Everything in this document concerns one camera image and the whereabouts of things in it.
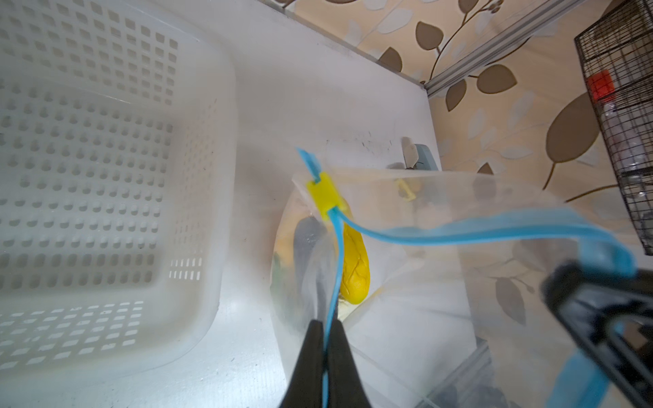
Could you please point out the yellow corn toy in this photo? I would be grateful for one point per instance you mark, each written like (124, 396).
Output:
(356, 275)

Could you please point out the grey blue box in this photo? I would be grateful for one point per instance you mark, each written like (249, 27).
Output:
(417, 156)

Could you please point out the clear zip top bag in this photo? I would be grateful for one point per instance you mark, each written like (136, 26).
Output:
(454, 316)

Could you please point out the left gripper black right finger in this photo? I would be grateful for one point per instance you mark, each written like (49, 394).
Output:
(342, 383)

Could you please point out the white plastic basket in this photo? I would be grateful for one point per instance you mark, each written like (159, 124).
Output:
(118, 149)

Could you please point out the red capped clear container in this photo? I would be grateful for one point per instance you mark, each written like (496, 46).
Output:
(601, 87)

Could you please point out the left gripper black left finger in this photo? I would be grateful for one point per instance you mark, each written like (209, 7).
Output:
(305, 388)

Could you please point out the black wire basket right wall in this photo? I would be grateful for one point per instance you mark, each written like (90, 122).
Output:
(621, 42)

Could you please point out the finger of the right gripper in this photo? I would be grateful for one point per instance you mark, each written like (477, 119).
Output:
(609, 318)

